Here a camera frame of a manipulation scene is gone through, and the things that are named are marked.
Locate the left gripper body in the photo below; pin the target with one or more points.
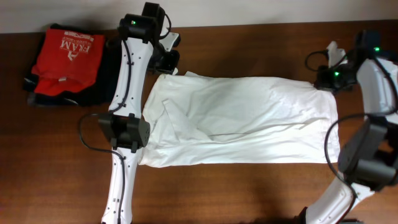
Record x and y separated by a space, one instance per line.
168 62

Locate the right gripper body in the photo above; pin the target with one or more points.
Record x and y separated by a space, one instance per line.
325 82

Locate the white t-shirt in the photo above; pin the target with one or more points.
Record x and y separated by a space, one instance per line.
251 120

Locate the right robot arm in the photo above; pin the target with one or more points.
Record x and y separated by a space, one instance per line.
368 161

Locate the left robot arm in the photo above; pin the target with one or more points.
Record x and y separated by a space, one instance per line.
147 45

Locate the dark folded clothes stack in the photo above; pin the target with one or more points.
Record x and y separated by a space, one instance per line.
101 92

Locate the red folded FRAM t-shirt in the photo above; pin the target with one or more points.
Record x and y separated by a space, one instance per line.
68 61

